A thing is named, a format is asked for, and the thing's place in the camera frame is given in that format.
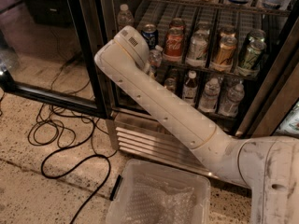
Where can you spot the red Coca-Cola can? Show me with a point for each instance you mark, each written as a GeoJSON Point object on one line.
{"type": "Point", "coordinates": [173, 46]}

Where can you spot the shelf water bottle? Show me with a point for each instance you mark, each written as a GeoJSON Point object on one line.
{"type": "Point", "coordinates": [230, 101]}
{"type": "Point", "coordinates": [209, 98]}

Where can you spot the bottom shelf water bottle right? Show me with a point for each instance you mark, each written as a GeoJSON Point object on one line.
{"type": "Point", "coordinates": [230, 101]}

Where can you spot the blue Pepsi can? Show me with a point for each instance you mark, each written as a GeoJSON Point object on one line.
{"type": "Point", "coordinates": [150, 34]}

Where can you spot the rear red soda can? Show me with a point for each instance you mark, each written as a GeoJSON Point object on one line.
{"type": "Point", "coordinates": [178, 23]}

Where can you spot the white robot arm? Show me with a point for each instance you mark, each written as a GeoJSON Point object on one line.
{"type": "Point", "coordinates": [269, 166]}

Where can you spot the brown drink bottle right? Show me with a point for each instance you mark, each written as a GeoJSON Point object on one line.
{"type": "Point", "coordinates": [190, 88]}

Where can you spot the bubble wrap sheet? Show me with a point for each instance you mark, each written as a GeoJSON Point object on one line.
{"type": "Point", "coordinates": [158, 202]}

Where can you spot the gold soda can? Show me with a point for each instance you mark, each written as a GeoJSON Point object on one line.
{"type": "Point", "coordinates": [222, 60]}

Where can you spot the clear water bottle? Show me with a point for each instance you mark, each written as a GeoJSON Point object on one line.
{"type": "Point", "coordinates": [155, 60]}
{"type": "Point", "coordinates": [125, 17]}

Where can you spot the open glass fridge door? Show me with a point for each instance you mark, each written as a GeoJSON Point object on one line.
{"type": "Point", "coordinates": [47, 50]}

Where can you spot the clear plastic bin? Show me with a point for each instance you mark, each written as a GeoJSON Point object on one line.
{"type": "Point", "coordinates": [176, 177]}

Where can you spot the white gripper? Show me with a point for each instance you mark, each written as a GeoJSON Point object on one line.
{"type": "Point", "coordinates": [135, 46]}

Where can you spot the green soda can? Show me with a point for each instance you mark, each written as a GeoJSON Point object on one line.
{"type": "Point", "coordinates": [251, 53]}

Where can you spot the silver diet soda can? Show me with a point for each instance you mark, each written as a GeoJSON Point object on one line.
{"type": "Point", "coordinates": [196, 54]}

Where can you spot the bottom shelf water bottle left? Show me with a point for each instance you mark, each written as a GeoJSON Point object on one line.
{"type": "Point", "coordinates": [209, 98]}

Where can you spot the gold can bottom shelf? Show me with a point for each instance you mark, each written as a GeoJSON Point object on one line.
{"type": "Point", "coordinates": [170, 84]}

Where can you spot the stainless steel fridge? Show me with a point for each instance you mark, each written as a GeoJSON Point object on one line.
{"type": "Point", "coordinates": [144, 141]}

